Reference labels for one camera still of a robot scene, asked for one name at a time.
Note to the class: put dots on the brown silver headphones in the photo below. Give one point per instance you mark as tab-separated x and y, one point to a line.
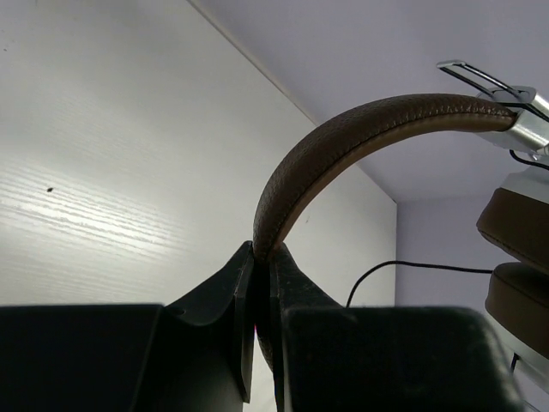
515	219

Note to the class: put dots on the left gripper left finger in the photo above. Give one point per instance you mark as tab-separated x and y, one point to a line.
192	355

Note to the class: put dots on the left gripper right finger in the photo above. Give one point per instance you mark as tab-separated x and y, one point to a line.
330	358

